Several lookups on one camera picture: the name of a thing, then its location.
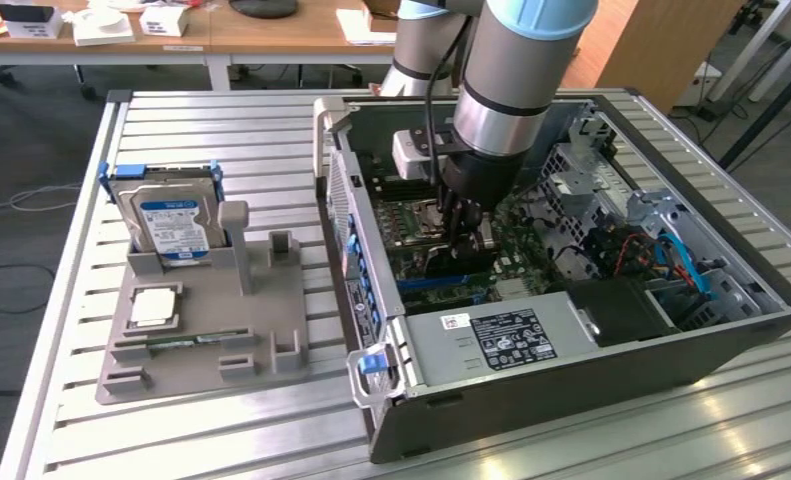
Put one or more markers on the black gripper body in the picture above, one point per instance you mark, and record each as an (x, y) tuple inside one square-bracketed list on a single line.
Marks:
[(482, 177)]

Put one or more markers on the black Nvidia graphics card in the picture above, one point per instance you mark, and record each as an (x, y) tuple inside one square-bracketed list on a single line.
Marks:
[(449, 267)]

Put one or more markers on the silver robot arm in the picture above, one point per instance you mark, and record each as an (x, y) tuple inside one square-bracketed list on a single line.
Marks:
[(522, 75)]

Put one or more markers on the metal CPU socket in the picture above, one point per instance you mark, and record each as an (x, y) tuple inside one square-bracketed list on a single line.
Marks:
[(424, 220)]

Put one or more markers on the green Dell motherboard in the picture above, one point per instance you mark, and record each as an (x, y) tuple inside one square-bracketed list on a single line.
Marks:
[(529, 250)]

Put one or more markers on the perforated metal drive cage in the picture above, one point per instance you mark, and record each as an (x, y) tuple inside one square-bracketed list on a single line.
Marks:
[(569, 185)]

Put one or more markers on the silver finned heatsink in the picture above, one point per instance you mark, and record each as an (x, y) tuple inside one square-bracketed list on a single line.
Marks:
[(517, 290)]

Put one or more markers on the blue expansion slot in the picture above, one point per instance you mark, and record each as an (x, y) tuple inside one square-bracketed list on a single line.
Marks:
[(428, 287)]

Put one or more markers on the grey power supply unit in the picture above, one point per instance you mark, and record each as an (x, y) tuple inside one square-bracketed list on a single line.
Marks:
[(449, 350)]

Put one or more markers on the black fan shroud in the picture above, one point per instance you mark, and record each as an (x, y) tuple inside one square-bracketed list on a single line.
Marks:
[(618, 310)]

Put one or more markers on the blue plastic case latch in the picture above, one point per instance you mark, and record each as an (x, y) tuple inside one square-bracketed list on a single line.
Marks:
[(370, 364)]

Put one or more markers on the grey plastic parts rack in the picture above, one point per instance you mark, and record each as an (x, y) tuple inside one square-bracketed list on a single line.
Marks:
[(268, 300)]

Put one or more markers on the white paper stack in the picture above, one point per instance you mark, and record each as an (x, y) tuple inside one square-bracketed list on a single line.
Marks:
[(364, 32)]

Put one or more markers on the open black PC case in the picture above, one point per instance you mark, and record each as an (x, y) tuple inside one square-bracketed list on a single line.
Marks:
[(569, 400)]

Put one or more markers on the white floor device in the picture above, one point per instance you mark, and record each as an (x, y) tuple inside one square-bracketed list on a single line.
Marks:
[(698, 82)]

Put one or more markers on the wooden cabinet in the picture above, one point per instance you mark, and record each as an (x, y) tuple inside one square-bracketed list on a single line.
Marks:
[(669, 50)]

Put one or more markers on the metal disk bay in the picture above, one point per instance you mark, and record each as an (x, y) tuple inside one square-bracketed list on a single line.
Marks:
[(722, 300)]

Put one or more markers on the wooden desk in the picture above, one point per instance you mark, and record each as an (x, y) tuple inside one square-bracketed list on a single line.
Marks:
[(68, 50), (288, 35)]

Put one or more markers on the hard disk in blue caddy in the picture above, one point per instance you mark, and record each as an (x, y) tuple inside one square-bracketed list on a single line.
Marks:
[(168, 220)]

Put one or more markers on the black slanted pole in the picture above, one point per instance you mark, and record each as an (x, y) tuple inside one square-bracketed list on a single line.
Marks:
[(769, 100)]

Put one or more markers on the black round stand base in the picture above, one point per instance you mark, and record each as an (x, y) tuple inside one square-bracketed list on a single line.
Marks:
[(264, 7)]

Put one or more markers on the green RAM stick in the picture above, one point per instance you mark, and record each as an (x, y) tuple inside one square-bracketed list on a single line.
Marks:
[(182, 338)]

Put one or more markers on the silver CPU chip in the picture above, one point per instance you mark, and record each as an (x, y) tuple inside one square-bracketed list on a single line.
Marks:
[(154, 307)]

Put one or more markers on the small white printed box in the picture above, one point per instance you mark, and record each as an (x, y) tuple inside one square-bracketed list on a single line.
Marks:
[(163, 22)]

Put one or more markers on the white round-topped box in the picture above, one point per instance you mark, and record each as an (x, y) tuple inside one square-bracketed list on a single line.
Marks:
[(102, 30)]

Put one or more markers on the white box black lid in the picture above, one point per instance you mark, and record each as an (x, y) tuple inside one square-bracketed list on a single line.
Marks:
[(31, 25)]

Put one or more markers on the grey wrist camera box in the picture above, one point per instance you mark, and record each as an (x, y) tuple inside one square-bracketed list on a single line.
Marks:
[(408, 155)]

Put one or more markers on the white table frame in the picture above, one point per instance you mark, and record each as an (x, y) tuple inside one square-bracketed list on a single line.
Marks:
[(762, 50)]

